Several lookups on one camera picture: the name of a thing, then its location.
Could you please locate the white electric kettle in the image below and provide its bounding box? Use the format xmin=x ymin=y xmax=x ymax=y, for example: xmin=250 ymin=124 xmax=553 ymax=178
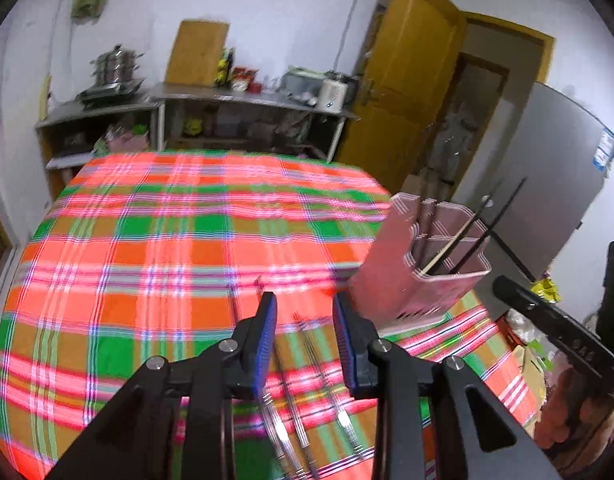
xmin=317 ymin=72 xmax=360 ymax=113

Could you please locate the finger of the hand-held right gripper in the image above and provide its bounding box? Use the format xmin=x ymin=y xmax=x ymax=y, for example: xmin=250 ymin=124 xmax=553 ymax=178
xmin=492 ymin=275 xmax=614 ymax=398

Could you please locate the white wall cable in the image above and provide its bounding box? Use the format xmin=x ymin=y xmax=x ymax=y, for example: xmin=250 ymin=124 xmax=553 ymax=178
xmin=337 ymin=0 xmax=368 ymax=73

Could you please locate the pink utensil basket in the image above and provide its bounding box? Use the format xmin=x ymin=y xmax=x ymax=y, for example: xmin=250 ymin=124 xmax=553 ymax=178
xmin=348 ymin=192 xmax=492 ymax=333

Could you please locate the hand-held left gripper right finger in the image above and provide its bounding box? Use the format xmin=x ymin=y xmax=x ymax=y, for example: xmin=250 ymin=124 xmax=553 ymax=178
xmin=333 ymin=291 xmax=562 ymax=480

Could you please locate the low steel shelf unit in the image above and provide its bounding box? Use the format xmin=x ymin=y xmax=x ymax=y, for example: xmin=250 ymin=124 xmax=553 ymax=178
xmin=36 ymin=100 xmax=163 ymax=201

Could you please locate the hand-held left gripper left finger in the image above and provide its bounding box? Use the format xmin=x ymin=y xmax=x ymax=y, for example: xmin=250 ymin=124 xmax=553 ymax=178
xmin=47 ymin=291 xmax=279 ymax=480

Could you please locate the plaid tablecloth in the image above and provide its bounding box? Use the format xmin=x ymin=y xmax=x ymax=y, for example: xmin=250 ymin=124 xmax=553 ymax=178
xmin=0 ymin=150 xmax=542 ymax=480

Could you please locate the yellow wooden door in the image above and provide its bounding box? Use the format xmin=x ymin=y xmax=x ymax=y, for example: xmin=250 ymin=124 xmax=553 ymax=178
xmin=334 ymin=0 xmax=468 ymax=181

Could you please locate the yellow snack packet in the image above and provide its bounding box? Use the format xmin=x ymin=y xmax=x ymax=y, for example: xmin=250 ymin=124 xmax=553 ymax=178
xmin=531 ymin=277 xmax=562 ymax=303

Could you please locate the row of black chopsticks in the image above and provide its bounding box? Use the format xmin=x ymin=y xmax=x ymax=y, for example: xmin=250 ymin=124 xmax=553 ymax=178
xmin=254 ymin=275 xmax=368 ymax=480

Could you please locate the steel kitchen table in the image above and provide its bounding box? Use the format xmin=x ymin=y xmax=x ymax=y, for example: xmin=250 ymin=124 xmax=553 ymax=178
xmin=147 ymin=81 xmax=362 ymax=163

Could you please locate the person's right hand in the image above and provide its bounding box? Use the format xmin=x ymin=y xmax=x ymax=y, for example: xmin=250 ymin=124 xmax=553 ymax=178
xmin=534 ymin=365 xmax=614 ymax=456

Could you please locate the wooden cutting board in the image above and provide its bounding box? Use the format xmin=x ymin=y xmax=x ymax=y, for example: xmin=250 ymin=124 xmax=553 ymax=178
xmin=165 ymin=19 xmax=230 ymax=87

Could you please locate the black silver-tipped chopstick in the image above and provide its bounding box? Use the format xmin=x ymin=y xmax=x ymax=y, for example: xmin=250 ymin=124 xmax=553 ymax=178
xmin=464 ymin=180 xmax=505 ymax=241
xmin=452 ymin=177 xmax=528 ymax=275
xmin=488 ymin=229 xmax=536 ymax=282

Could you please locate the wooden chopstick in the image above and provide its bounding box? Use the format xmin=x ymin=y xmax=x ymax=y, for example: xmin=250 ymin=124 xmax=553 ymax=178
xmin=421 ymin=214 xmax=482 ymax=277

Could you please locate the grey refrigerator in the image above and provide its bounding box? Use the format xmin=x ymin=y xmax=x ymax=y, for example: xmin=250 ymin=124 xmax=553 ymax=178
xmin=454 ymin=82 xmax=614 ymax=281

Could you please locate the steel steamer pot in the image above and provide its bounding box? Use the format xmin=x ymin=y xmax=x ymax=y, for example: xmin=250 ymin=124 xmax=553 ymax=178
xmin=90 ymin=45 xmax=145 ymax=86

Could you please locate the gas stove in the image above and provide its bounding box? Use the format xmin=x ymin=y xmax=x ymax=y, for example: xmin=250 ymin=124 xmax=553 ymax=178
xmin=77 ymin=77 xmax=148 ymax=108

